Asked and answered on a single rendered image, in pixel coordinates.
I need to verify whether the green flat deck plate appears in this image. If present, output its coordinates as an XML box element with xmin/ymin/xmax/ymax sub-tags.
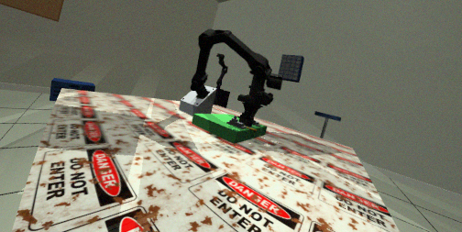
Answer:
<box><xmin>192</xmin><ymin>114</ymin><xmax>267</xmax><ymax>144</ymax></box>

